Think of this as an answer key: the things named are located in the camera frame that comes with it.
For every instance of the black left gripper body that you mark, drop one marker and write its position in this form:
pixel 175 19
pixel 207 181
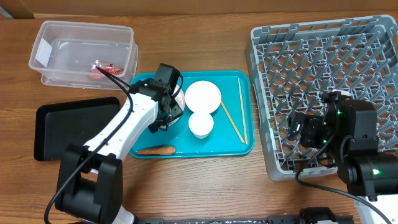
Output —
pixel 174 112

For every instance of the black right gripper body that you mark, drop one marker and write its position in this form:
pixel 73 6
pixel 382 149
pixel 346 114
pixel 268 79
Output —
pixel 314 134

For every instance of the white paper cup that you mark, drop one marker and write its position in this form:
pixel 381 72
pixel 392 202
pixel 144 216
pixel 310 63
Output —
pixel 200 124

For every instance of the small white plate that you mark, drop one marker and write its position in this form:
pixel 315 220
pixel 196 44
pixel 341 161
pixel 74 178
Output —
pixel 203 96

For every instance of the wooden chopstick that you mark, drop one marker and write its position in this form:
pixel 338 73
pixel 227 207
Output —
pixel 242 112
pixel 232 122

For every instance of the red foil wrapper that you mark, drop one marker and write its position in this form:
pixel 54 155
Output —
pixel 107 67

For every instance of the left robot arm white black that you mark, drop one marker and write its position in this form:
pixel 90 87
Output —
pixel 90 180

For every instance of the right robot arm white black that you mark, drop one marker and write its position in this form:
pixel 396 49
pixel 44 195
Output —
pixel 347 134

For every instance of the grey plastic dishwasher rack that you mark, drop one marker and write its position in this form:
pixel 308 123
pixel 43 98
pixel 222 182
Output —
pixel 291 65

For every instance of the black waste tray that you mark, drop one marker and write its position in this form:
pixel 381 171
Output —
pixel 61 124

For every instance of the clear plastic waste bin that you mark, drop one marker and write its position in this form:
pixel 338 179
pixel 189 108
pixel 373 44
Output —
pixel 67 54

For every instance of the large white plate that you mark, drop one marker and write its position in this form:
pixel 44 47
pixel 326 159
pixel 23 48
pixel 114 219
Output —
pixel 180 100

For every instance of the orange carrot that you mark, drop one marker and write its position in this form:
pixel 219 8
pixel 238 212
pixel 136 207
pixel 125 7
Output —
pixel 157 151

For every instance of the teal plastic serving tray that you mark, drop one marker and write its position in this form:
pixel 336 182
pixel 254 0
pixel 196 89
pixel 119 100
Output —
pixel 223 140

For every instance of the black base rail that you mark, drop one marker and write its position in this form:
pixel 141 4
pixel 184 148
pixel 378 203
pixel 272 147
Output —
pixel 310 215

